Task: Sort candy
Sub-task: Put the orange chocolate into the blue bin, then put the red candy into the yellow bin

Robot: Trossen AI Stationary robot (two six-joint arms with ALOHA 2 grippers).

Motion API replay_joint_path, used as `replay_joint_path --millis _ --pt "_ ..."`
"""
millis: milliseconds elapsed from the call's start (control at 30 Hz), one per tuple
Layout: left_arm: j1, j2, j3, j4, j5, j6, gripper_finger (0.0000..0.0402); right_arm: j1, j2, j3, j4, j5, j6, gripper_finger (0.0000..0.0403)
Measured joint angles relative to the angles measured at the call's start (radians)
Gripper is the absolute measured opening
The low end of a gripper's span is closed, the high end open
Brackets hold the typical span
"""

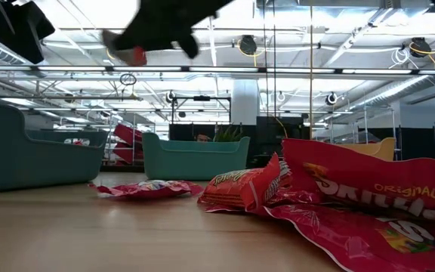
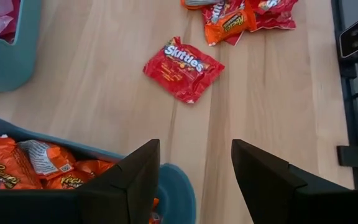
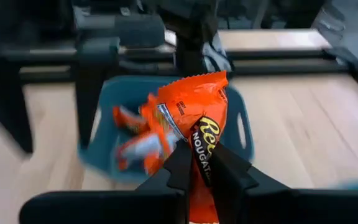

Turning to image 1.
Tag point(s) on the black overhead light beam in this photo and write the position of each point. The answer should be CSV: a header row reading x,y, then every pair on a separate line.
x,y
217,69

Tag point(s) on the white building column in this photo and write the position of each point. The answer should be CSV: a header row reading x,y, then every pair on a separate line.
x,y
244,102

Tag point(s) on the person's head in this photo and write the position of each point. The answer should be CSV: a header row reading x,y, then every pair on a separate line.
x,y
202,138

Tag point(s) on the dark teal plastic bin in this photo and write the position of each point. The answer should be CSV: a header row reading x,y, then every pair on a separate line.
x,y
21,158

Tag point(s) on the small artificial succulent plant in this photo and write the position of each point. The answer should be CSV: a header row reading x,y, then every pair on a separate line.
x,y
227,135

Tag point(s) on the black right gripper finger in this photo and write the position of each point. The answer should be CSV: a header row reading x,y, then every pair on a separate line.
x,y
190,47
130,41

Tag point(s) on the yellow plastic bin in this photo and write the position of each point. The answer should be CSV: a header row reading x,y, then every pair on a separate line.
x,y
381,151

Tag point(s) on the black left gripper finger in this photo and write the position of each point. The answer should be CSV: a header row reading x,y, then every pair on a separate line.
x,y
28,49

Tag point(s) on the orange Reese's candy packet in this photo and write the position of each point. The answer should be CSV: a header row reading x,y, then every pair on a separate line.
x,y
236,189

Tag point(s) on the black distant frame stand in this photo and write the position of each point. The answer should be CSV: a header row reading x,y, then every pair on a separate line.
x,y
201,98

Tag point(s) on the black tall cabinet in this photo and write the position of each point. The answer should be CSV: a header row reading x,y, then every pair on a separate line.
x,y
270,130

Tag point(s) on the light teal plastic bin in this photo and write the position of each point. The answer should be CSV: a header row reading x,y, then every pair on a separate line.
x,y
187,162

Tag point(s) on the metal shelving rack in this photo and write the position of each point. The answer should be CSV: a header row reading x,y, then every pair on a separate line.
x,y
366,124

